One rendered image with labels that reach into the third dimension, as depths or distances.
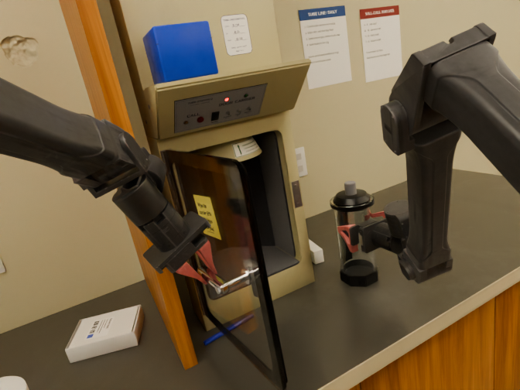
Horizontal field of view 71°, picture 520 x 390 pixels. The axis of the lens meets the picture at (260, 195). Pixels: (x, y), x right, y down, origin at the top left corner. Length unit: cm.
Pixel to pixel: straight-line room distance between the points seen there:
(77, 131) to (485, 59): 41
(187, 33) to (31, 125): 38
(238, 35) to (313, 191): 81
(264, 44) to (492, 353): 99
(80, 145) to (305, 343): 61
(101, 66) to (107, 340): 62
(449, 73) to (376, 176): 132
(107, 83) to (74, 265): 73
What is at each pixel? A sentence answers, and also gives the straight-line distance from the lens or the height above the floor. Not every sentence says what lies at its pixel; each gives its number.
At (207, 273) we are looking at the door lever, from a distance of 60.
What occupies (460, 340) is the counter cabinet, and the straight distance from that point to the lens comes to 108.
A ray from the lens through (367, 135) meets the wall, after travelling 163.
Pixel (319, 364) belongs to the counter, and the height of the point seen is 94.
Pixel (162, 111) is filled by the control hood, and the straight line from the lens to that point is 69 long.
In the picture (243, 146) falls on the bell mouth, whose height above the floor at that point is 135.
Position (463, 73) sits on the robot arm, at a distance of 40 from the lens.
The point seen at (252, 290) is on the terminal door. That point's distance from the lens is 59.
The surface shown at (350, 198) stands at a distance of 90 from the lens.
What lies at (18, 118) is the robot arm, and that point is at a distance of 37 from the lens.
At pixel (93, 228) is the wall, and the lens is 124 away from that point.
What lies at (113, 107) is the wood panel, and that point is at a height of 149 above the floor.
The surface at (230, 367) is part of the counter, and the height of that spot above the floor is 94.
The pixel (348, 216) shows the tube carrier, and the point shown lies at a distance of 91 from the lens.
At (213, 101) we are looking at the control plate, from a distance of 72.
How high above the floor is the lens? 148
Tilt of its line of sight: 17 degrees down
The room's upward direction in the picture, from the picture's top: 11 degrees counter-clockwise
